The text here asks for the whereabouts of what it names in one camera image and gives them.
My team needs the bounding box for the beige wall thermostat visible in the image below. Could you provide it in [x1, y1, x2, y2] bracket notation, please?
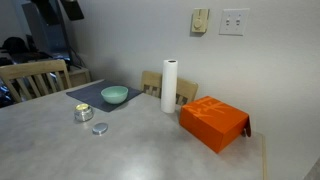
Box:
[191, 8, 210, 34]

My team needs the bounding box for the silver round jar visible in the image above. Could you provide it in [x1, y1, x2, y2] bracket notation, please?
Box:
[73, 103, 95, 123]

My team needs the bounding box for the wooden chair with slatted backrest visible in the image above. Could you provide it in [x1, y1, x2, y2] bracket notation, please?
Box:
[0, 59, 73, 104]

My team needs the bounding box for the white double light switch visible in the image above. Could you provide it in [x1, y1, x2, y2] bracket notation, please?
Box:
[218, 8, 250, 37]

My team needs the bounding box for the wooden chair with short backrest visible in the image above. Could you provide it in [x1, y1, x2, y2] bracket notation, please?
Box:
[139, 70, 200, 107]

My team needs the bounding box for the dark blue cloth placemat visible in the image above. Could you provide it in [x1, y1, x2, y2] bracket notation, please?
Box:
[65, 79, 143, 113]

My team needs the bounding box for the white paper towel roll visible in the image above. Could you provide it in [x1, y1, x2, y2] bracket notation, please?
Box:
[160, 59, 179, 114]

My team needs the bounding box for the light wooden side cabinet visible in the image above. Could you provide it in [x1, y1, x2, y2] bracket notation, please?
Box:
[59, 65, 92, 89]

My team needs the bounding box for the orange cardboard box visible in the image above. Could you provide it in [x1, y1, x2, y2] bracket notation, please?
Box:
[179, 95, 252, 154]

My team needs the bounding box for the mint green bowl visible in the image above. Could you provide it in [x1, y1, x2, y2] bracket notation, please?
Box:
[100, 85, 129, 105]

